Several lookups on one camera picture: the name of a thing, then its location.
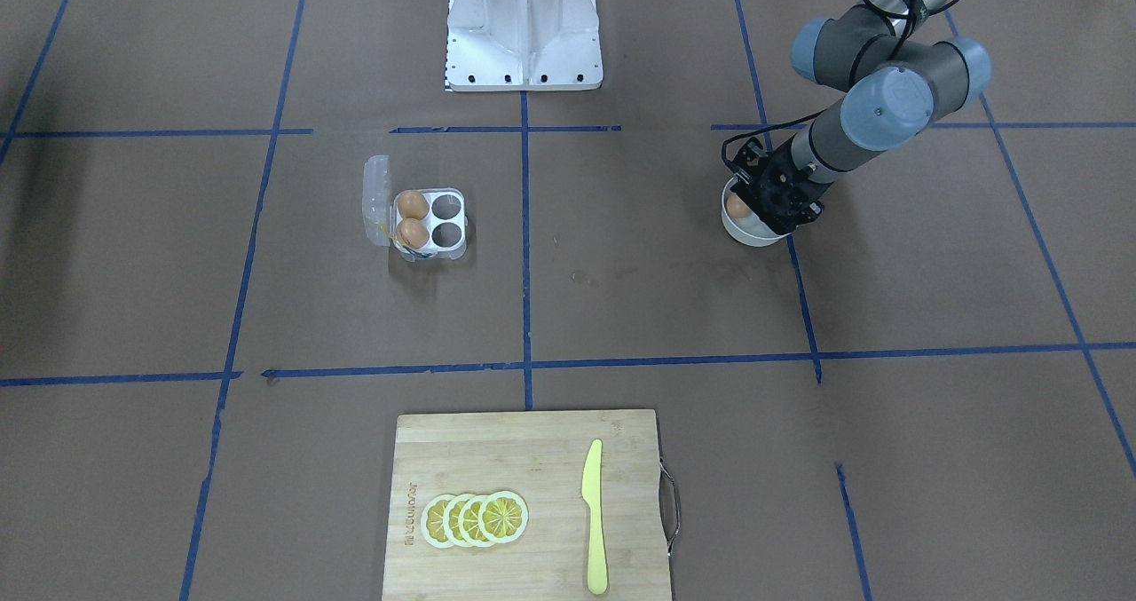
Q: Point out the brown egg from bowl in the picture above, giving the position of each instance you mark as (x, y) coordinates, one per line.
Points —
(736, 208)

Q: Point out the bamboo cutting board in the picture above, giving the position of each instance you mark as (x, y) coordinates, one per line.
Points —
(539, 455)

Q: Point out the brown egg far cell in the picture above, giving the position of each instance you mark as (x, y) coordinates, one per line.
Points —
(412, 205)

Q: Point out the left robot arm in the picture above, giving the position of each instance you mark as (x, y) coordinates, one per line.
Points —
(891, 90)

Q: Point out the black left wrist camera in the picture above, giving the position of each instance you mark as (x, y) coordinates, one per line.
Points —
(746, 157)

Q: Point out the white bowl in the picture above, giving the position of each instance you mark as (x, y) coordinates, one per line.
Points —
(750, 231)

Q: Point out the brown egg near cell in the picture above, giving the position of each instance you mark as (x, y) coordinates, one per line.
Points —
(413, 233)

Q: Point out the brown egg cell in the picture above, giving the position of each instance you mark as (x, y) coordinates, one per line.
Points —
(413, 233)
(412, 205)

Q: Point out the lemon slice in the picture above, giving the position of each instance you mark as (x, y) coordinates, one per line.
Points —
(434, 522)
(470, 525)
(452, 521)
(503, 517)

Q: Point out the yellow plastic knife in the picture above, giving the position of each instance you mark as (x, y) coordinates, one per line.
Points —
(596, 576)

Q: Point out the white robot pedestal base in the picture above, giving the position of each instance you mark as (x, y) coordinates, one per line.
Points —
(523, 45)

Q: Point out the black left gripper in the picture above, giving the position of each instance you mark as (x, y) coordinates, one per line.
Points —
(779, 185)

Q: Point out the clear plastic egg carton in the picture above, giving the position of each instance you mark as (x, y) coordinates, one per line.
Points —
(448, 220)

